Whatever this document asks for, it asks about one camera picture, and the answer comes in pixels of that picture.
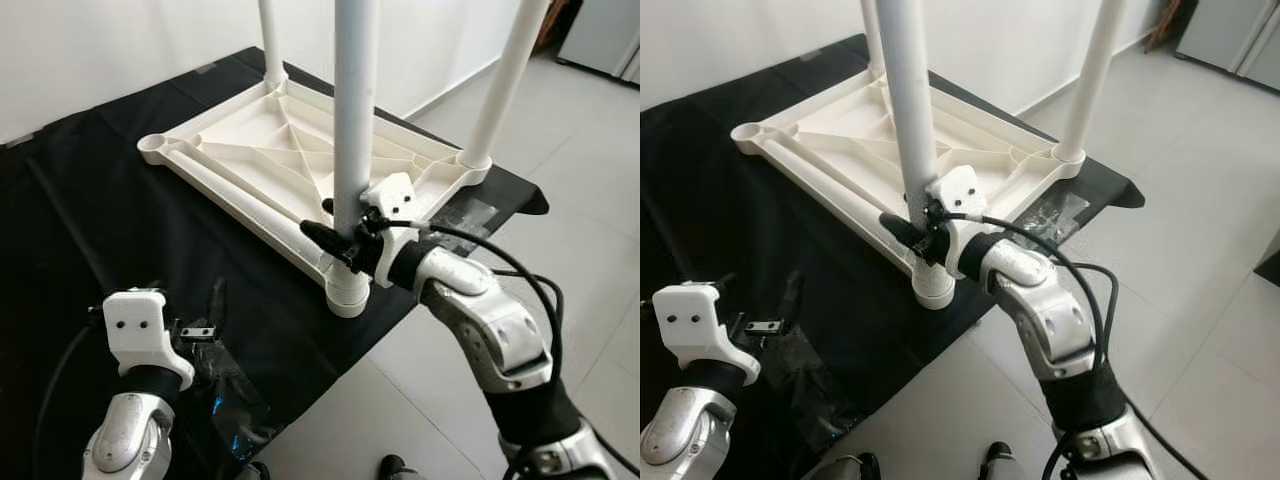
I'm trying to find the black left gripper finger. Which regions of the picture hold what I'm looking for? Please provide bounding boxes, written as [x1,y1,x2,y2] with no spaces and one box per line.
[206,277,230,337]
[782,270,807,332]

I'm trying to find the white plastic table leg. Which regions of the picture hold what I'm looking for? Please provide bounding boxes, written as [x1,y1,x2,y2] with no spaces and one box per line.
[165,145,338,273]
[258,0,291,89]
[1055,0,1131,163]
[332,0,382,246]
[760,135,921,263]
[862,0,891,81]
[880,0,941,227]
[458,0,551,169]

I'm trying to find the clear tape patch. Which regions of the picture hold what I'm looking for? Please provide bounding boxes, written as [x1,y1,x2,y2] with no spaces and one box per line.
[770,330,861,441]
[1020,190,1091,246]
[430,198,506,246]
[185,335,276,461]

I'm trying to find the white plastic table top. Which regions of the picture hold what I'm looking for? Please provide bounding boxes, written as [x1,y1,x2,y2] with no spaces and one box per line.
[730,70,1086,311]
[137,78,491,319]

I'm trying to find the black tablecloth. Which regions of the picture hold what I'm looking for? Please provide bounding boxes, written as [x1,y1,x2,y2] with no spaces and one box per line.
[640,35,1146,480]
[0,45,551,480]

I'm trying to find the grey refrigerator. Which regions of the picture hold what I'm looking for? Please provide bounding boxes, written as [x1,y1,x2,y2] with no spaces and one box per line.
[555,0,641,86]
[1175,0,1280,91]

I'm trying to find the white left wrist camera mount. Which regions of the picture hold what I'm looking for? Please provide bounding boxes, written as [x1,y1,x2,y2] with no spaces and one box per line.
[652,282,763,386]
[103,288,196,391]

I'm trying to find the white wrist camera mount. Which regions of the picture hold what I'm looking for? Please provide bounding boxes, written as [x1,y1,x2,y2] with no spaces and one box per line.
[355,172,419,289]
[103,288,196,391]
[652,282,763,386]
[925,165,991,279]

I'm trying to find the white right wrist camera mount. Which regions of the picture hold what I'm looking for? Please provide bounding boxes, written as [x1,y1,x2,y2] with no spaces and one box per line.
[355,172,419,289]
[925,165,991,279]

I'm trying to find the brown wooden frame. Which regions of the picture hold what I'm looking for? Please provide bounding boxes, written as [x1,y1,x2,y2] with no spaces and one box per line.
[1145,0,1196,56]
[535,0,581,56]

